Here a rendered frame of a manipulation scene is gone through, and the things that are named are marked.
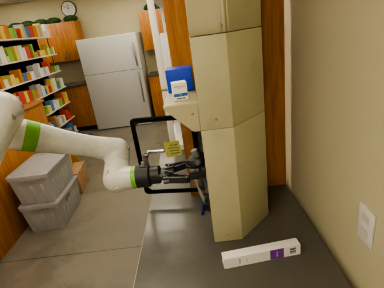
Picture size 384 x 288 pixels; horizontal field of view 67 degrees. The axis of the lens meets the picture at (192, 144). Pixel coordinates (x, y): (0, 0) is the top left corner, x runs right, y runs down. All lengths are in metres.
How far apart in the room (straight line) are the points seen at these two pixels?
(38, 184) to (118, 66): 3.42
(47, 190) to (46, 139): 2.01
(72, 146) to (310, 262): 0.96
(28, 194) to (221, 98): 2.60
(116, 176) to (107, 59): 4.95
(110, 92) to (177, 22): 4.90
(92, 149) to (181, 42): 0.58
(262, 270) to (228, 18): 0.83
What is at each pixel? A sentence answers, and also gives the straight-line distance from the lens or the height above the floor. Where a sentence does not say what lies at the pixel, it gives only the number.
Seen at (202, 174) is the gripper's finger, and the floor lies 1.21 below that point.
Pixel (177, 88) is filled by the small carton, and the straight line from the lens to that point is 1.01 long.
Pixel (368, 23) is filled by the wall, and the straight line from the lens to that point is 0.87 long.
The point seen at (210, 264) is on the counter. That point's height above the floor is 0.94.
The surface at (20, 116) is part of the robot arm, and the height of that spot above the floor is 1.55.
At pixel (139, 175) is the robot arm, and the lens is 1.17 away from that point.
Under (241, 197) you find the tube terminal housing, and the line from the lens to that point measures 1.13.
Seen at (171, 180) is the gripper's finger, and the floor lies 1.20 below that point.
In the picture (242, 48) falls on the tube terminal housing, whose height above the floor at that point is 1.65.
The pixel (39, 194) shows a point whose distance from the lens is 3.23.
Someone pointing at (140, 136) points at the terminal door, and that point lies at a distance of 1.38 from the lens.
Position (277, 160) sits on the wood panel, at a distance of 1.50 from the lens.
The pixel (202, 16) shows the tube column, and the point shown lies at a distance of 0.94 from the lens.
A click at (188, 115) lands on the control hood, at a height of 1.47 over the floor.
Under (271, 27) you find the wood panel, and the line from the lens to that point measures 1.35.
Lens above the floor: 1.74
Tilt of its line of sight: 21 degrees down
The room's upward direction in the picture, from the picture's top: 8 degrees counter-clockwise
